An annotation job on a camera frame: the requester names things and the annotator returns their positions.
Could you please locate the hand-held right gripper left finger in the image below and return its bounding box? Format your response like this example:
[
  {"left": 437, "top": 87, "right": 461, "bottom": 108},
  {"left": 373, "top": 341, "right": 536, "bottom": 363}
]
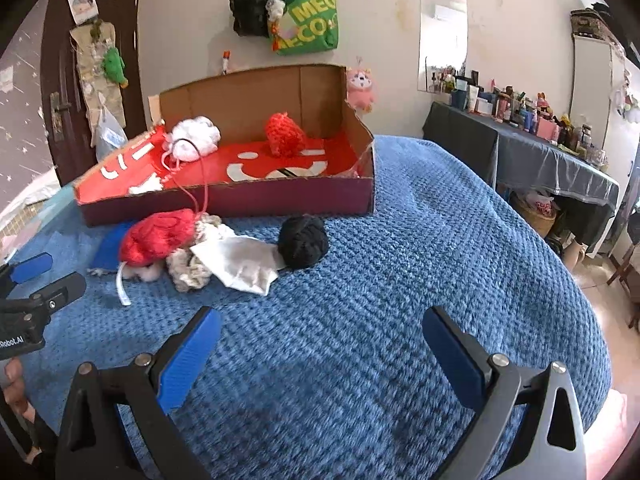
[{"left": 54, "top": 306, "right": 223, "bottom": 480}]

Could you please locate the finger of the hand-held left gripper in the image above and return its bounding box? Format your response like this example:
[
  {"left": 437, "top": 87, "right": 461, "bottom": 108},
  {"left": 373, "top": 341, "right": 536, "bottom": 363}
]
[
  {"left": 20, "top": 272, "right": 87, "bottom": 323},
  {"left": 0, "top": 253, "right": 53, "bottom": 286}
]

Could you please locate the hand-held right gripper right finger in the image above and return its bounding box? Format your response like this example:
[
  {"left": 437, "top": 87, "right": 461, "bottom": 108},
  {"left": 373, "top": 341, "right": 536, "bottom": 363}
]
[{"left": 421, "top": 305, "right": 587, "bottom": 480}]

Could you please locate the blue cloth pouch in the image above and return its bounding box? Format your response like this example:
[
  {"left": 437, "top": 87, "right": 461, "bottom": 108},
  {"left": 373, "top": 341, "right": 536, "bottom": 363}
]
[{"left": 87, "top": 220, "right": 136, "bottom": 276}]

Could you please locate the white fluffy scrunchie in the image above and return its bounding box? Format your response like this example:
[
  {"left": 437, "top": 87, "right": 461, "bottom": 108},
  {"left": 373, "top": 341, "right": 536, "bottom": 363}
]
[{"left": 116, "top": 259, "right": 168, "bottom": 307}]

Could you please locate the beige crochet scrunchie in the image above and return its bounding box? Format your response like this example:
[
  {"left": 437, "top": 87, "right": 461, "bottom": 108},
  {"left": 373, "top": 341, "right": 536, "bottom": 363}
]
[{"left": 166, "top": 215, "right": 236, "bottom": 293}]

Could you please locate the sheer white organza pouch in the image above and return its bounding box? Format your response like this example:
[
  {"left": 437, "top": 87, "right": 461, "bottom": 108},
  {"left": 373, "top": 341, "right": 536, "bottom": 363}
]
[{"left": 190, "top": 234, "right": 281, "bottom": 295}]

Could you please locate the red plush sponge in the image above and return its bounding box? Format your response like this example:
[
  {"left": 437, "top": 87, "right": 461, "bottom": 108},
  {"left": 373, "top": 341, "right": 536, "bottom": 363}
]
[{"left": 118, "top": 208, "right": 198, "bottom": 266}]

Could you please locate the black yarn ball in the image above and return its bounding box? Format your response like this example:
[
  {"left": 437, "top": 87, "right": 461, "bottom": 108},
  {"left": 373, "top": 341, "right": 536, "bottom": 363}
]
[{"left": 277, "top": 214, "right": 330, "bottom": 270}]

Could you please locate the white mesh bath pouf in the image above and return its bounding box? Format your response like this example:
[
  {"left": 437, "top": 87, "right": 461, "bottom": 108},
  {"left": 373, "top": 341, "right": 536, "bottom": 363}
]
[{"left": 162, "top": 116, "right": 222, "bottom": 162}]

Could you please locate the red mesh bath pouf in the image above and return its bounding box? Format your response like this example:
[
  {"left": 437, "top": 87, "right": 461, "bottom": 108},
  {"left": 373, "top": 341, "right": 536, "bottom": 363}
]
[{"left": 264, "top": 112, "right": 306, "bottom": 157}]

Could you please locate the cardboard box with red lining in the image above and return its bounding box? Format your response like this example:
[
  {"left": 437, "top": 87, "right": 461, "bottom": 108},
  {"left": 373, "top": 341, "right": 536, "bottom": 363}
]
[{"left": 74, "top": 64, "right": 376, "bottom": 228}]

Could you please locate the person's left hand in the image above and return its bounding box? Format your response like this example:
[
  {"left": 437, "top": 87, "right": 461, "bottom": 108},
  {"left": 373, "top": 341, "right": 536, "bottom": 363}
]
[{"left": 2, "top": 359, "right": 45, "bottom": 463}]

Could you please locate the blue knitted blanket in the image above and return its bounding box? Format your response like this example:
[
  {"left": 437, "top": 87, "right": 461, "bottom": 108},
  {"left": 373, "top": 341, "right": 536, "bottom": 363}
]
[{"left": 0, "top": 135, "right": 613, "bottom": 480}]

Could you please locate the white plastic bag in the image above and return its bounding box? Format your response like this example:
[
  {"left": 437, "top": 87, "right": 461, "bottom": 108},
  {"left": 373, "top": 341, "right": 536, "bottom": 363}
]
[{"left": 92, "top": 105, "right": 128, "bottom": 161}]

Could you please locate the wicker basket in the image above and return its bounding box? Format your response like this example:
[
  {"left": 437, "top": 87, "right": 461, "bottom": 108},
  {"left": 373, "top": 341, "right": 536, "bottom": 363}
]
[{"left": 511, "top": 192, "right": 558, "bottom": 238}]

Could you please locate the pink pillow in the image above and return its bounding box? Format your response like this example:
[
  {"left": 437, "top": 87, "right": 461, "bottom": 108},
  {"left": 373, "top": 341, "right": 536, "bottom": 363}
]
[{"left": 582, "top": 392, "right": 630, "bottom": 480}]

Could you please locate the wooden chair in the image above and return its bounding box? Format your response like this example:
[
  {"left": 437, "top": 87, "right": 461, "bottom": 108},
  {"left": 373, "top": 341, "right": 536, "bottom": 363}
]
[{"left": 607, "top": 240, "right": 640, "bottom": 331}]

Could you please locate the beige hanging door organizer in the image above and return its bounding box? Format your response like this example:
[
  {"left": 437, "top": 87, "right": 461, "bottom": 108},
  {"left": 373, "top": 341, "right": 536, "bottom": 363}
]
[{"left": 69, "top": 20, "right": 126, "bottom": 128}]

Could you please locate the table with grey cloth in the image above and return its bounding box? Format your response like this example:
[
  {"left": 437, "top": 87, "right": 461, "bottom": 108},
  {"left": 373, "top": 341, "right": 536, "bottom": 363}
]
[{"left": 422, "top": 101, "right": 620, "bottom": 256}]

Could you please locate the dark brown door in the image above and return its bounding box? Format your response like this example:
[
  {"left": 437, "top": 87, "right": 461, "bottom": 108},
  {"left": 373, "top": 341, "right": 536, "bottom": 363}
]
[{"left": 41, "top": 0, "right": 148, "bottom": 186}]

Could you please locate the green plush toy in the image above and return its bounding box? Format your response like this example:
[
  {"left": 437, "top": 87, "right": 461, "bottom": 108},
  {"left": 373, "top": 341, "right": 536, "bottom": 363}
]
[{"left": 101, "top": 46, "right": 129, "bottom": 90}]

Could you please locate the row of cosmetic bottles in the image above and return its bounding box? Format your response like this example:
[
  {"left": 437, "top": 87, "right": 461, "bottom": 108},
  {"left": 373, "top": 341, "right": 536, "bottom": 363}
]
[{"left": 425, "top": 64, "right": 608, "bottom": 168}]

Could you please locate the paper photo sheet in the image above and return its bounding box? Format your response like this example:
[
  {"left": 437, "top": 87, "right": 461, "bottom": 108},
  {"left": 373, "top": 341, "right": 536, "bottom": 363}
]
[{"left": 66, "top": 0, "right": 98, "bottom": 26}]

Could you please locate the pink plush toy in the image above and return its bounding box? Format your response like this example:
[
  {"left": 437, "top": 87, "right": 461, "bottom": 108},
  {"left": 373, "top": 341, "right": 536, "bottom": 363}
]
[{"left": 345, "top": 56, "right": 377, "bottom": 113}]

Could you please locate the white wardrobe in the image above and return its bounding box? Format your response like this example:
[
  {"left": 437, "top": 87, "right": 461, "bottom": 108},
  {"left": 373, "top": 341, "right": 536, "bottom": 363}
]
[{"left": 570, "top": 35, "right": 640, "bottom": 196}]

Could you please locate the black bag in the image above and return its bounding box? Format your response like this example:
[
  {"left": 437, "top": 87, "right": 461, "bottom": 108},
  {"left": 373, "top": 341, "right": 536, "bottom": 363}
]
[{"left": 228, "top": 0, "right": 276, "bottom": 38}]

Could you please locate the dark patterned storage bag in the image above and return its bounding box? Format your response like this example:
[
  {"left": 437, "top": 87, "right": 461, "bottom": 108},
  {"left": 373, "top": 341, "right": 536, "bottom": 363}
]
[{"left": 570, "top": 2, "right": 626, "bottom": 43}]

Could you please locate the green tote bag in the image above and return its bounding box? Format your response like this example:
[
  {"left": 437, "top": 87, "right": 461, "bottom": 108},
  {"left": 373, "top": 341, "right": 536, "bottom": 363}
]
[{"left": 267, "top": 0, "right": 341, "bottom": 56}]

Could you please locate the metal door handle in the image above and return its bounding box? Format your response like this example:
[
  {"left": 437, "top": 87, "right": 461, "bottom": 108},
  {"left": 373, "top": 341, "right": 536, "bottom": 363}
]
[{"left": 49, "top": 91, "right": 72, "bottom": 142}]

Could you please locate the wall mirror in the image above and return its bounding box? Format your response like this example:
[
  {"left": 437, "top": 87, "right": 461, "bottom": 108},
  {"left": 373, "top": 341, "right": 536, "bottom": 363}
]
[{"left": 417, "top": 0, "right": 468, "bottom": 93}]

